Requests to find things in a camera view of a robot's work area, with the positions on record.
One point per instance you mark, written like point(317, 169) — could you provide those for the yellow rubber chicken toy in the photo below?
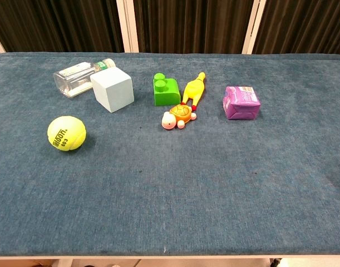
point(194, 90)

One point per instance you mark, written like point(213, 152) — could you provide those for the green toy building block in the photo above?
point(165, 91)

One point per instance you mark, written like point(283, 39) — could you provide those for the purple tissue pack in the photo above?
point(241, 103)

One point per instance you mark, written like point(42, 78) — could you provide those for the yellow tennis ball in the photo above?
point(66, 133)

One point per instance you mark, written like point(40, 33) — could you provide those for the blue table cloth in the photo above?
point(169, 172)

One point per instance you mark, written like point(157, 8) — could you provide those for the light blue cube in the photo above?
point(112, 89)

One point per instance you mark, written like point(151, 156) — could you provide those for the clear plastic water bottle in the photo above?
point(72, 79)

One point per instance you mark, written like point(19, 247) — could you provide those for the dark pleated curtain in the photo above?
point(186, 25)

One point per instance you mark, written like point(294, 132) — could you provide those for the orange toy turtle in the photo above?
point(179, 115)

